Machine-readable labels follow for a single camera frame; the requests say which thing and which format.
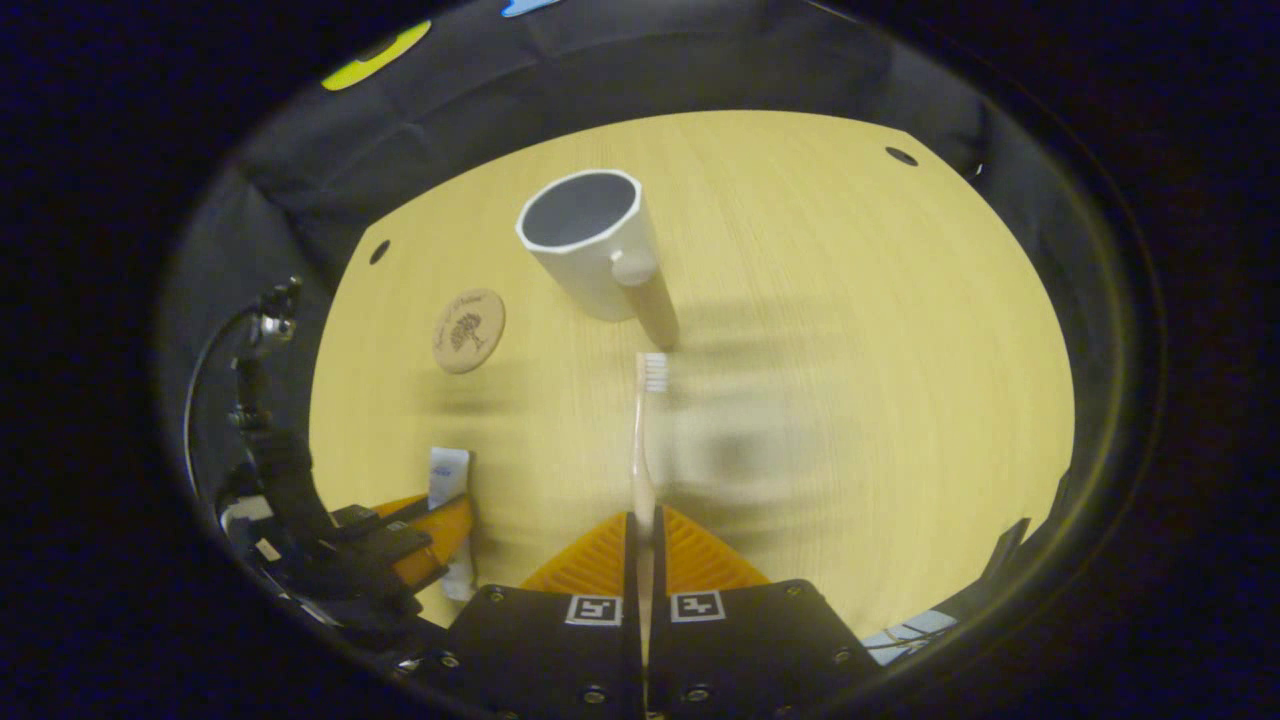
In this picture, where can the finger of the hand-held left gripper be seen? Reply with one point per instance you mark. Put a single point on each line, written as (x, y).
(440, 535)

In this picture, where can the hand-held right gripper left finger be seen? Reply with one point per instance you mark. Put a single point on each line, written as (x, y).
(630, 640)

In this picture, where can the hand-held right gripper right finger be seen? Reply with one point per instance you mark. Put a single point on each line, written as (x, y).
(660, 650)

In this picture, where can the white toothpaste tube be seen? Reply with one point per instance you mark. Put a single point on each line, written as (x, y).
(448, 475)

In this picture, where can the beige toothbrush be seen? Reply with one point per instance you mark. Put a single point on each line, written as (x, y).
(643, 450)

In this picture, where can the round wooden coaster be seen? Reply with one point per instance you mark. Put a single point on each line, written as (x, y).
(469, 331)

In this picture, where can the white cup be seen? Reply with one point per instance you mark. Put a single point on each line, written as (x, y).
(590, 270)

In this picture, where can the light wooden desktop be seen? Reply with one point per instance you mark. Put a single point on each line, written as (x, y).
(860, 330)

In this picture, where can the pale blue object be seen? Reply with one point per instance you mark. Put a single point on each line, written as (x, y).
(915, 630)

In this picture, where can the black backdrop cloth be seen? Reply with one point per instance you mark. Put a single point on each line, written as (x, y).
(620, 70)

